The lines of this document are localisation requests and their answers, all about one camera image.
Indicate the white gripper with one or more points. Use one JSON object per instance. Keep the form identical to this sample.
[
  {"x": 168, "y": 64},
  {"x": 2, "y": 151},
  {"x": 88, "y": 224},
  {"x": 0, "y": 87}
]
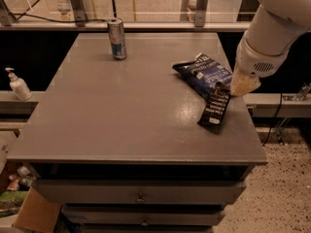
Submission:
[{"x": 254, "y": 61}]

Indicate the black rxbar chocolate bar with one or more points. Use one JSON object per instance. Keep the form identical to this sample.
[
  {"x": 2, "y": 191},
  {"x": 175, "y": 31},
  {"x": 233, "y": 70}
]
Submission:
[{"x": 216, "y": 104}]

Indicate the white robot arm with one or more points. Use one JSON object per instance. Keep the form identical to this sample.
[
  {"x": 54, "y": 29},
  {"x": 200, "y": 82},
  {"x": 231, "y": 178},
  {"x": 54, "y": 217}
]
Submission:
[{"x": 265, "y": 44}]

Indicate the blue chip bag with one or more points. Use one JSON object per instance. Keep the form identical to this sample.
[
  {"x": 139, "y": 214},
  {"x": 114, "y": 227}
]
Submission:
[{"x": 203, "y": 74}]

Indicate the silver blue energy drink can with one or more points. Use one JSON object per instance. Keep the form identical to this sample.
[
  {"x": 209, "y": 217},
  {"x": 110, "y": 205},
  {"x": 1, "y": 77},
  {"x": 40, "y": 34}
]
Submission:
[{"x": 116, "y": 36}]

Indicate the grey drawer cabinet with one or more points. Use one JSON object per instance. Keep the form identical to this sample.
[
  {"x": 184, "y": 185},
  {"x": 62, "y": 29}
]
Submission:
[{"x": 106, "y": 131}]

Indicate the top drawer knob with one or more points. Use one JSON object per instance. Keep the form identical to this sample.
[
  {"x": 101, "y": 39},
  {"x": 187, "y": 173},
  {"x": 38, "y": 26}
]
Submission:
[{"x": 140, "y": 199}]

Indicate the drawer knob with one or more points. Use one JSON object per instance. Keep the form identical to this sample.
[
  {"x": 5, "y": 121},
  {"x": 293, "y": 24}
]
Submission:
[
  {"x": 144, "y": 223},
  {"x": 140, "y": 199}
]

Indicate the lower drawer knob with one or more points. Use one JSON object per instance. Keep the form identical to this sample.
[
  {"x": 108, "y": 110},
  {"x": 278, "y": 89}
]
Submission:
[{"x": 144, "y": 223}]

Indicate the white pump bottle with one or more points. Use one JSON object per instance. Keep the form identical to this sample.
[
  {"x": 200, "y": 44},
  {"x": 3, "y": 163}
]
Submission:
[{"x": 18, "y": 85}]

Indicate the brown cardboard box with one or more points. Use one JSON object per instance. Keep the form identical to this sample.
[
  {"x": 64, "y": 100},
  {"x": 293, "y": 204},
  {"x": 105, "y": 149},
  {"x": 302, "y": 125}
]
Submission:
[{"x": 37, "y": 213}]

